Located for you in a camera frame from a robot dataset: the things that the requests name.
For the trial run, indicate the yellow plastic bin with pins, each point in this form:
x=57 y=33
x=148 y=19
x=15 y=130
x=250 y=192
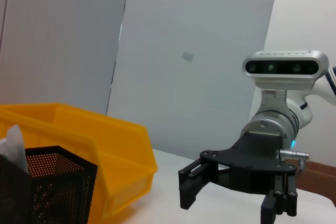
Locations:
x=118 y=142

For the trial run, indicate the grey glitter pen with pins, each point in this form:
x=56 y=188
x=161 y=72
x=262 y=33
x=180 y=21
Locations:
x=17 y=145

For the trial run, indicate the black mesh pen holder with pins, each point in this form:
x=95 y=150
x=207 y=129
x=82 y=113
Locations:
x=57 y=187

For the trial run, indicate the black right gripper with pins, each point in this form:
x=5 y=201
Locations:
x=249 y=166

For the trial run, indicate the brown cardboard box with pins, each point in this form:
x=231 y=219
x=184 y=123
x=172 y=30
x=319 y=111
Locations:
x=317 y=179

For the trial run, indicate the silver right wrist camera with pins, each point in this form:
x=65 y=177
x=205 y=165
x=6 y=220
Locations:
x=283 y=69

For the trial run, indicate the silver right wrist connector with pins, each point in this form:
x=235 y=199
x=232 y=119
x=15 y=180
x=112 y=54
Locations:
x=294 y=153

